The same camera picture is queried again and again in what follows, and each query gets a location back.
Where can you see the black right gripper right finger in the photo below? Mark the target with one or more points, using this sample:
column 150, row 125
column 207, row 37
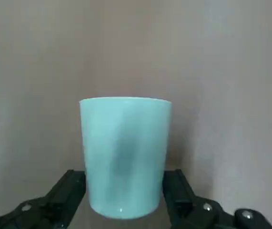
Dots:
column 185, row 210

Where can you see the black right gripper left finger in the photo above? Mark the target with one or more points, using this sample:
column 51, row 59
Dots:
column 54, row 202

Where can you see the pale green plastic cup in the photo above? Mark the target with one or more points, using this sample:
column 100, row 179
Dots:
column 126, row 133

